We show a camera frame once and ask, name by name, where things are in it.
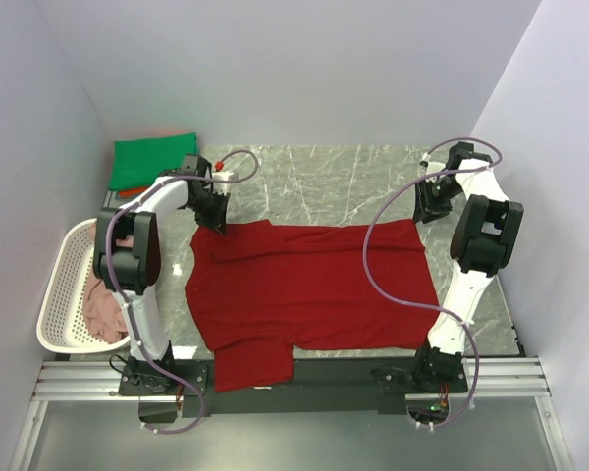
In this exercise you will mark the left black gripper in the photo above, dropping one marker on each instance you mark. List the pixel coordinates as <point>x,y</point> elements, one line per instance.
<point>218,220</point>

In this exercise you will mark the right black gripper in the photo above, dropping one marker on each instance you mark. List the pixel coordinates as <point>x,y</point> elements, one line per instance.
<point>424,207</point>

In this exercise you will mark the red t shirt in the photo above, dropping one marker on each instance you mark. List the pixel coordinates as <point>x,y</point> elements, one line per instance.
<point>260,291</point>

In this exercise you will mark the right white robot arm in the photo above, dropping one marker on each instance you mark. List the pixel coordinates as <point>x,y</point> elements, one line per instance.
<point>482,245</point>

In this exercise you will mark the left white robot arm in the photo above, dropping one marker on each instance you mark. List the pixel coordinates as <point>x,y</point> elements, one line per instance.
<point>127,257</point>

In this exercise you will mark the green folded t shirt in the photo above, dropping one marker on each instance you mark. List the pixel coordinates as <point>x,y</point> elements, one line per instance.
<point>137,163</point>

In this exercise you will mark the orange folded t shirt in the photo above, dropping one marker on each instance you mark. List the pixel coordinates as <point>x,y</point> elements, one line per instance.
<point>131,193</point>

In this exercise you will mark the pink t shirt in basket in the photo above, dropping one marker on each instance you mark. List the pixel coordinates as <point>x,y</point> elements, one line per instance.
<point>101,312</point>

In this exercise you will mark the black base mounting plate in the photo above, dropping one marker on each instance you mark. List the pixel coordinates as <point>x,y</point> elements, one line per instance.
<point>320,385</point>

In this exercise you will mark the white plastic laundry basket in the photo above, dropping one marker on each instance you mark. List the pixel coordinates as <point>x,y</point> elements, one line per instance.
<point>61,326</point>

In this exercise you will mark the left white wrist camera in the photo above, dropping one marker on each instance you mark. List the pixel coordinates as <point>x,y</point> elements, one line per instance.
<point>225,177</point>

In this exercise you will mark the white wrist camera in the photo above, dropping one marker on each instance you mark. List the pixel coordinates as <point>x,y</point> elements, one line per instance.
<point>225,177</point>
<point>431,169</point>

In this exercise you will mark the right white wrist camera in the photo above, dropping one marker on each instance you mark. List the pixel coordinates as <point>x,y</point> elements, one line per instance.
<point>431,169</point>

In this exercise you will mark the aluminium rail frame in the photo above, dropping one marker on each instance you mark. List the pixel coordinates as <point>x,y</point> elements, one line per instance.
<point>96,381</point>

